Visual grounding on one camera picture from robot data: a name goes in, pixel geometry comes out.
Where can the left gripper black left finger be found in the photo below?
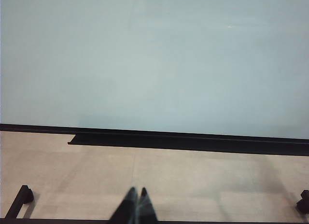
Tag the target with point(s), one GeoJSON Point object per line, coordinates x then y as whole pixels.
{"type": "Point", "coordinates": [128, 207]}

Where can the black whiteboard pen tray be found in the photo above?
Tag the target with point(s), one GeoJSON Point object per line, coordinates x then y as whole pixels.
{"type": "Point", "coordinates": [193, 144]}

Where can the black stand foot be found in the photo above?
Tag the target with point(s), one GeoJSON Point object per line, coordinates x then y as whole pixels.
{"type": "Point", "coordinates": [304, 202]}

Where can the white whiteboard with black frame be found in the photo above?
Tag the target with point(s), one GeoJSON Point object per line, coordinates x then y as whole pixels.
{"type": "Point", "coordinates": [144, 64]}

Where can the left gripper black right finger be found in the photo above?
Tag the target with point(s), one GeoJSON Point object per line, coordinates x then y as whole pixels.
{"type": "Point", "coordinates": [147, 207]}

